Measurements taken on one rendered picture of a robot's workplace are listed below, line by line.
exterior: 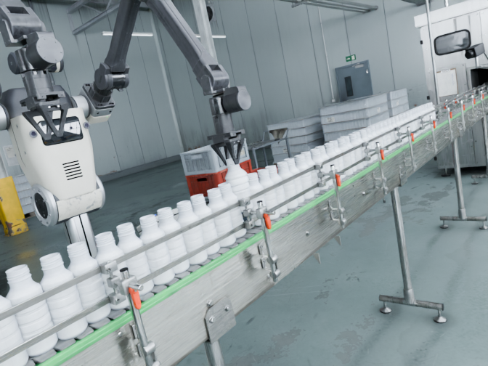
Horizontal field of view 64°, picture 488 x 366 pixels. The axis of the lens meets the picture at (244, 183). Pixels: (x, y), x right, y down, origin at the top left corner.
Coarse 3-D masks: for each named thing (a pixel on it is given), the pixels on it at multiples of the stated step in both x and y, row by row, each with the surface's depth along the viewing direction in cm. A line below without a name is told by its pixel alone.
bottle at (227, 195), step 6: (222, 186) 113; (228, 186) 113; (222, 192) 113; (228, 192) 113; (222, 198) 114; (228, 198) 113; (234, 198) 113; (228, 204) 113; (234, 210) 114; (240, 210) 116; (234, 216) 114; (240, 216) 115; (234, 222) 114; (240, 222) 115; (240, 234) 115
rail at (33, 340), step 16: (432, 112) 269; (256, 192) 119; (304, 192) 140; (224, 208) 108; (272, 208) 125; (192, 224) 99; (240, 224) 113; (160, 240) 91; (128, 256) 85; (96, 272) 79; (160, 272) 91; (64, 288) 74; (32, 304) 70; (96, 304) 79; (0, 320) 66; (64, 320) 74; (48, 336) 71; (16, 352) 67
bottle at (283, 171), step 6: (282, 162) 137; (282, 168) 134; (282, 174) 134; (288, 174) 134; (288, 186) 134; (294, 186) 136; (288, 192) 135; (294, 192) 136; (288, 198) 135; (288, 204) 135; (294, 204) 136
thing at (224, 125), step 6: (228, 114) 114; (216, 120) 114; (222, 120) 113; (228, 120) 114; (216, 126) 115; (222, 126) 114; (228, 126) 114; (216, 132) 115; (222, 132) 114; (228, 132) 112; (234, 132) 112; (240, 132) 115; (210, 138) 118
